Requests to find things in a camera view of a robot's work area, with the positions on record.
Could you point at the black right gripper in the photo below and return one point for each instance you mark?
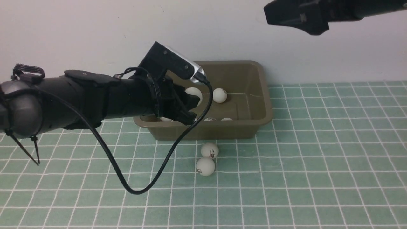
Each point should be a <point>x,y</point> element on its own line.
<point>310,16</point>

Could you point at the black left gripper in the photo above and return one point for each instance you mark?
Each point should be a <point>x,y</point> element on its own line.
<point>136,97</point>

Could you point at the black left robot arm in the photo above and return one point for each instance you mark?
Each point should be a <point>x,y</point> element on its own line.
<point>85,91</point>

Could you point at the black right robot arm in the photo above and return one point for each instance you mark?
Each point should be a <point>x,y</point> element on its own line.
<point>367,8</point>

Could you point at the olive green plastic bin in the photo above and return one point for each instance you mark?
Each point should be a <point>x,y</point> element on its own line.
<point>248,104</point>

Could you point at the green checkered tablecloth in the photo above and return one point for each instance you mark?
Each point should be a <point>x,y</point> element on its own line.
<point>333,157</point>

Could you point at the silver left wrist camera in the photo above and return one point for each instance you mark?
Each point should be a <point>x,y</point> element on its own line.
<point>160,59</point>

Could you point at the black cable ties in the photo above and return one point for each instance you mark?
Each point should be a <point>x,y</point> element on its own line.
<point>21,114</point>

